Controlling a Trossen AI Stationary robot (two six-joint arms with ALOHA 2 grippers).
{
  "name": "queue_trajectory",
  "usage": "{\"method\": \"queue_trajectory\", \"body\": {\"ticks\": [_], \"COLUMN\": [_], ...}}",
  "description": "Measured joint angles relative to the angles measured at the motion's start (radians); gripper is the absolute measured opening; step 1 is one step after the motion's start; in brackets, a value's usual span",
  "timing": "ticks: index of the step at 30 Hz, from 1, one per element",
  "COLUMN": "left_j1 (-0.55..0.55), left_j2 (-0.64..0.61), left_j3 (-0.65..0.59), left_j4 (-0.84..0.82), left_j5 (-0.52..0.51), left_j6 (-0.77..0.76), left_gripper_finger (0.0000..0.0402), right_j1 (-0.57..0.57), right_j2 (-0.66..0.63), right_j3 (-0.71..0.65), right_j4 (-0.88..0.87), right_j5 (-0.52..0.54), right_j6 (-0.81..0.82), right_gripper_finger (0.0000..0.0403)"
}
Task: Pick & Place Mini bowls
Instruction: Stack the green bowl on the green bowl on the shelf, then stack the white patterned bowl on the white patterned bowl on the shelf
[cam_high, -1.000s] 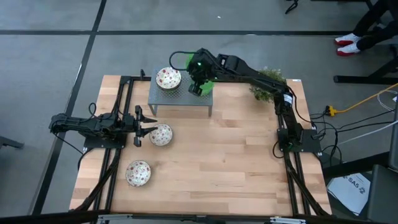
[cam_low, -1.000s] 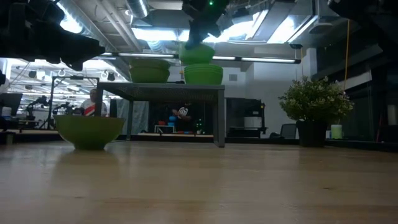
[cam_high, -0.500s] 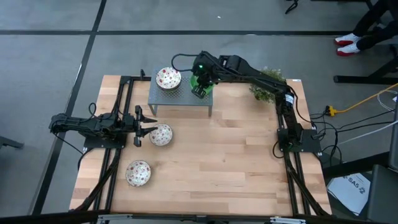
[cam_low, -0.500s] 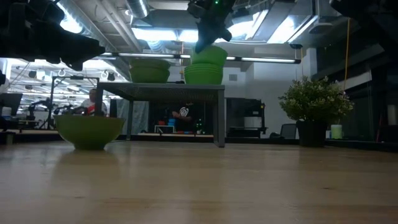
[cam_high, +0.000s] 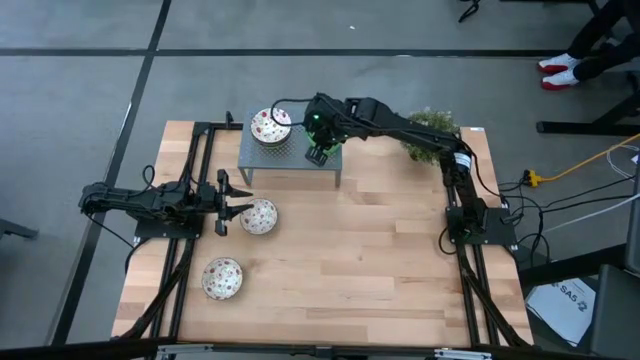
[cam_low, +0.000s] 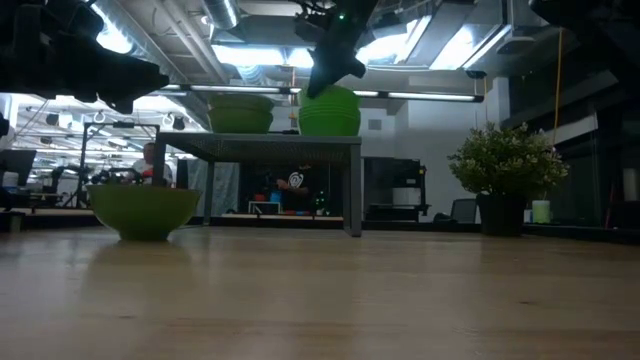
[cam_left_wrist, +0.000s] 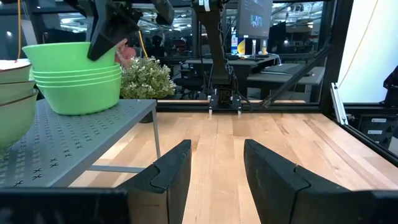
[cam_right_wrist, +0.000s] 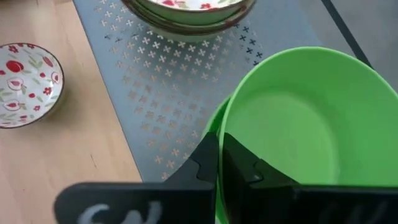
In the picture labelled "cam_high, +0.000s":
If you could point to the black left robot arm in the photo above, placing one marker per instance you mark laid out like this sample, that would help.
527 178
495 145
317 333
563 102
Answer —
125 200

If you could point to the long black frame bar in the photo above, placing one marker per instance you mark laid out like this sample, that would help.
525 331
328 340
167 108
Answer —
75 351

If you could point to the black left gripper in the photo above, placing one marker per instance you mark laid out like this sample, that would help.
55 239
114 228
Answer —
222 200

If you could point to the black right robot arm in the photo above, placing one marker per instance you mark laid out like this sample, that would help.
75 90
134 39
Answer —
425 132

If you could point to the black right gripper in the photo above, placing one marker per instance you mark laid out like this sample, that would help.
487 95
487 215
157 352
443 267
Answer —
327 117

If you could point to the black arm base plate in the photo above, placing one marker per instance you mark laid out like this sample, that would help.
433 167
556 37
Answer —
500 235
150 231

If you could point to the yellow power splitter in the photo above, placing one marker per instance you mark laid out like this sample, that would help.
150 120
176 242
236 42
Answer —
532 178

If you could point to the person's white red shoe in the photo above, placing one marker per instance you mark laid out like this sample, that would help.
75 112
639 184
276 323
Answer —
557 63
560 80

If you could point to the white paper sheet printed SA5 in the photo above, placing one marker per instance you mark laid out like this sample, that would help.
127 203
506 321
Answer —
560 310

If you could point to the grey perforated metal shelf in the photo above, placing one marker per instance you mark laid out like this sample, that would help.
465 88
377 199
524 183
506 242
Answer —
270 157

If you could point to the black aluminium frame rails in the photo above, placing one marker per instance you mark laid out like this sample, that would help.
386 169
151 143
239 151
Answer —
466 310
220 125

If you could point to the potted plant white flowers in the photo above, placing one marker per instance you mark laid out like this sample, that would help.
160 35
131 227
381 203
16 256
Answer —
432 119

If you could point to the black padded seat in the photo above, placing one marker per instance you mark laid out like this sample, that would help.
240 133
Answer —
617 315

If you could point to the grey upright panel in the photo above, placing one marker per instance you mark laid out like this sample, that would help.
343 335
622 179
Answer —
635 225

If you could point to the black desk foot bar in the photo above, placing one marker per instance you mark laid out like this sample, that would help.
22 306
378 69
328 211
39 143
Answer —
565 267
575 128

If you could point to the person's leg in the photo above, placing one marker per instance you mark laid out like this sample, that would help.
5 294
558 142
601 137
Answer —
607 57
597 27

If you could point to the black furniture foot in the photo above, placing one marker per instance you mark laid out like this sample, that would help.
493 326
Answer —
15 229

